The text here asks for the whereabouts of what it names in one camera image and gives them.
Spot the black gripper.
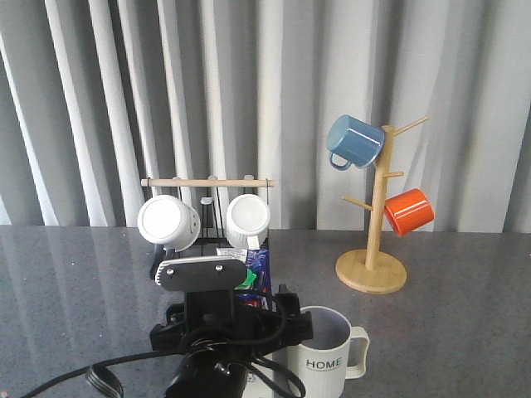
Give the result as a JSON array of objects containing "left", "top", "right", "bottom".
[{"left": 149, "top": 285, "right": 313, "bottom": 355}]

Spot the Pascual whole milk carton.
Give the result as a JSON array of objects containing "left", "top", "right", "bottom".
[{"left": 215, "top": 246, "right": 275, "bottom": 398}]

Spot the white HOME ceramic mug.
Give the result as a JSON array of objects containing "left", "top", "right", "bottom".
[{"left": 287, "top": 305, "right": 370, "bottom": 397}]

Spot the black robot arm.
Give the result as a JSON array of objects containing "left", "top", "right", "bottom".
[{"left": 150, "top": 285, "right": 313, "bottom": 397}]

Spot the white ribbed hanging mug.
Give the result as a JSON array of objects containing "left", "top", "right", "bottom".
[{"left": 226, "top": 194, "right": 270, "bottom": 250}]

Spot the white smiley face mug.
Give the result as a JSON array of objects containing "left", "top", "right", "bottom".
[{"left": 137, "top": 195, "right": 201, "bottom": 265}]

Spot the wooden mug tree stand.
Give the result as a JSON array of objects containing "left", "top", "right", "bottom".
[{"left": 335, "top": 116, "right": 429, "bottom": 294}]

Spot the orange enamel mug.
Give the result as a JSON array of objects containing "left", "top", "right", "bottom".
[{"left": 384, "top": 188, "right": 435, "bottom": 237}]

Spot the grey pleated curtain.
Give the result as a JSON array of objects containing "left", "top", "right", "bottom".
[{"left": 1, "top": 1, "right": 530, "bottom": 233}]

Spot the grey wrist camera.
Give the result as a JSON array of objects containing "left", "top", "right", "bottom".
[{"left": 154, "top": 255, "right": 247, "bottom": 293}]

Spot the black cable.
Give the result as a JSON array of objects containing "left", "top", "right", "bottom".
[{"left": 18, "top": 289, "right": 307, "bottom": 398}]

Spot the black wire mug rack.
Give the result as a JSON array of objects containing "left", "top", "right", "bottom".
[{"left": 140, "top": 175, "right": 275, "bottom": 249}]

